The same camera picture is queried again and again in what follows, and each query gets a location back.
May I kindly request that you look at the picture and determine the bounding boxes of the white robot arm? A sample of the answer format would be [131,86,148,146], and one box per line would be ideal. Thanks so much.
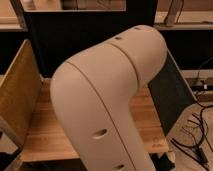
[50,25,167,171]

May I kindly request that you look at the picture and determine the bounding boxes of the dark right side panel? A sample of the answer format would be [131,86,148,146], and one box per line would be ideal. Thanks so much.
[148,52,197,137]

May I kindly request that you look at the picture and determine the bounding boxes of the black back panel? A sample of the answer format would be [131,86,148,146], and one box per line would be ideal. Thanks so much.
[24,0,158,77]

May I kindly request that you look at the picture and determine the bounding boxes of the wooden side panel left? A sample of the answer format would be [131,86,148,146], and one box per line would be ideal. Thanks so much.
[0,39,42,148]

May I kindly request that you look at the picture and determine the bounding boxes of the black cables on floor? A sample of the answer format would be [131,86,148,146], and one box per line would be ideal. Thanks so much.
[170,99,213,169]

